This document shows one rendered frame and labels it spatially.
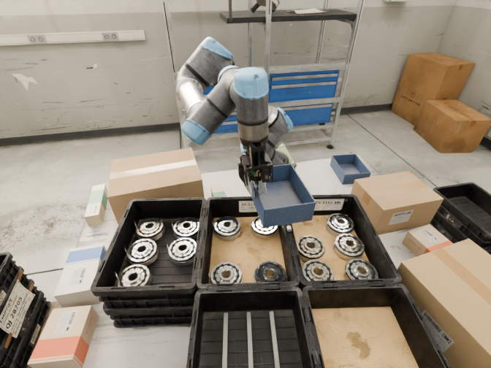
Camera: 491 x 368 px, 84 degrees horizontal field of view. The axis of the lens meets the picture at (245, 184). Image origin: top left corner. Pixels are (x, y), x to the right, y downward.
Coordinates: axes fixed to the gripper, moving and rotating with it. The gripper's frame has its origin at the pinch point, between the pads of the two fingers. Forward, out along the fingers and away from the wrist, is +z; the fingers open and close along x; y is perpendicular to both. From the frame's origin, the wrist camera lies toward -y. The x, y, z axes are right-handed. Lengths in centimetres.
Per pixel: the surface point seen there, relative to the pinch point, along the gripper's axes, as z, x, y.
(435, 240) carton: 39, 72, 3
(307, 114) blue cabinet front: 73, 98, -197
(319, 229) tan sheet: 30.6, 26.0, -6.3
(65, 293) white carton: 28, -67, 1
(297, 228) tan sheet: 30.0, 17.5, -8.8
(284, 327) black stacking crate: 29.0, 1.1, 27.3
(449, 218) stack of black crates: 69, 118, -28
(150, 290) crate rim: 16.9, -34.4, 14.7
